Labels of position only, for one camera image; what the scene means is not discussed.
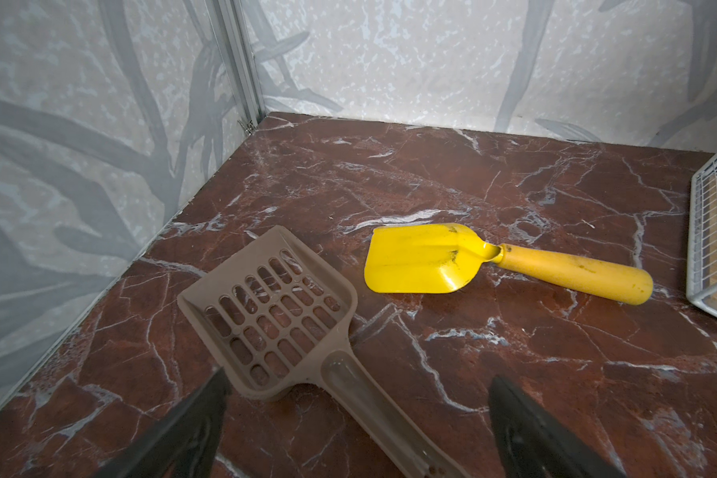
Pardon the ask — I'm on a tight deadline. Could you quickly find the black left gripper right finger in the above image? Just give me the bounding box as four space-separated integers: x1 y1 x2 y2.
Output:
489 376 625 477

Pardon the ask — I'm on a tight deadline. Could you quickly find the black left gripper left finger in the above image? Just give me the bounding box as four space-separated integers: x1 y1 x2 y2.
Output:
95 370 230 477

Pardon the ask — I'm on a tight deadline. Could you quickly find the brown slotted litter scoop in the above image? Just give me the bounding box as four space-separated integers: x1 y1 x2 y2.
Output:
177 226 466 477

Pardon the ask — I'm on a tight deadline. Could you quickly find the yellow plastic scoop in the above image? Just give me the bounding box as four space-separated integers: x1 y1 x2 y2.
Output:
364 223 653 305

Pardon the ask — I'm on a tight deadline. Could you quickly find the aluminium frame profile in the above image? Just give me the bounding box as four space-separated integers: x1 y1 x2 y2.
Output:
206 0 267 135

